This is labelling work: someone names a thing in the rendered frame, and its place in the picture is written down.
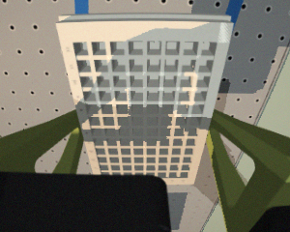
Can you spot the cream grid plate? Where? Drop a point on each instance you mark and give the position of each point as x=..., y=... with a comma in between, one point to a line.
x=145, y=109

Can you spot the grey perforated base plate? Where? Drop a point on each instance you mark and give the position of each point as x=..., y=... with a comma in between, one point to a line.
x=35, y=88

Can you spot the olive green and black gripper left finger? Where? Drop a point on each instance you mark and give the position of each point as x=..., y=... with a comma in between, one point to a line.
x=20, y=150

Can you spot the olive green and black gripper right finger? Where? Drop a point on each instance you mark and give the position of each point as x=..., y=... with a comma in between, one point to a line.
x=269, y=185

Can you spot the blue tape outline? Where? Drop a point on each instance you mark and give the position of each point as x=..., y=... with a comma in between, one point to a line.
x=233, y=9

